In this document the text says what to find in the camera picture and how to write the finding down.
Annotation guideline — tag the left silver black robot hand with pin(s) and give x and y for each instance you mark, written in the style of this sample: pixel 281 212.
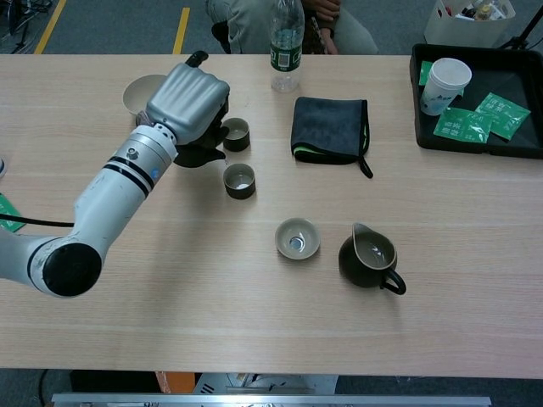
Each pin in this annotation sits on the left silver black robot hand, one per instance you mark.
pixel 186 102

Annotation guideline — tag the black cast iron teapot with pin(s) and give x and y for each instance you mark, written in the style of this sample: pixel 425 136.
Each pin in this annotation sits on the black cast iron teapot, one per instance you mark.
pixel 195 157

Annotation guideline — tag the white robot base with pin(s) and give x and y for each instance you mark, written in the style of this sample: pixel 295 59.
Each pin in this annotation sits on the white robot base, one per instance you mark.
pixel 263 383

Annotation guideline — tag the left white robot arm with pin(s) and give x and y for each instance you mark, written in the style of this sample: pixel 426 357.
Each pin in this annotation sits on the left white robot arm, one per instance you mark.
pixel 110 199

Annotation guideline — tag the clear plastic water bottle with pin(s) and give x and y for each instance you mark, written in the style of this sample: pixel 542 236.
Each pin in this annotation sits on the clear plastic water bottle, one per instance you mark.
pixel 287 46

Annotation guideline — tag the beige bowl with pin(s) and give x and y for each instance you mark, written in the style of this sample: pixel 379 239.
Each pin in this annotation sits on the beige bowl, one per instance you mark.
pixel 136 93

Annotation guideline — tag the dark cylindrical teacup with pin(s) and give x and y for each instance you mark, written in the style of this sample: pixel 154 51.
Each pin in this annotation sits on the dark cylindrical teacup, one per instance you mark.
pixel 239 182
pixel 237 135

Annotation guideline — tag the seated person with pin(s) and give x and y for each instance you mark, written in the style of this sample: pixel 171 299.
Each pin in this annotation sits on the seated person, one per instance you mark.
pixel 250 25

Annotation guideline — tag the grey folded microfiber cloth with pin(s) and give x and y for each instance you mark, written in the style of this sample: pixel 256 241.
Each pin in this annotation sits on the grey folded microfiber cloth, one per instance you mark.
pixel 328 127

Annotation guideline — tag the black metal stand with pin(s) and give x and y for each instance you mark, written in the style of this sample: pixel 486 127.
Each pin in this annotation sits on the black metal stand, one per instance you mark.
pixel 19 21

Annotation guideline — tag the green tea packet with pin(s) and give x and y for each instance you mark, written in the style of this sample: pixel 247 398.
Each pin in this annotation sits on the green tea packet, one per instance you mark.
pixel 425 74
pixel 507 114
pixel 460 126
pixel 6 207

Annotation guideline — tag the dark ceramic pitcher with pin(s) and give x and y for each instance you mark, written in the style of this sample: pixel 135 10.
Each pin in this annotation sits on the dark ceramic pitcher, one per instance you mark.
pixel 365 263

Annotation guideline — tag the white paper cup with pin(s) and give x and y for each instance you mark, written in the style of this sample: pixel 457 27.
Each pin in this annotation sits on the white paper cup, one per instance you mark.
pixel 445 85

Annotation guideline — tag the orange object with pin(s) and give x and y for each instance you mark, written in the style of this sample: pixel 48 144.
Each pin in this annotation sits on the orange object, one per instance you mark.
pixel 169 381

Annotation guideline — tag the white storage box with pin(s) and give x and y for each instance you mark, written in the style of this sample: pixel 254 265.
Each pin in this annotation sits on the white storage box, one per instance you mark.
pixel 458 29

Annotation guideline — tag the black plastic tray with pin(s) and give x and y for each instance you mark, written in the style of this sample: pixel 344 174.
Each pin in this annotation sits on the black plastic tray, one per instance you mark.
pixel 509 85

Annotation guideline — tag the black tripod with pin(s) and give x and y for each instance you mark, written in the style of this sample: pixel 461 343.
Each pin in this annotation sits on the black tripod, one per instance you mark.
pixel 519 40

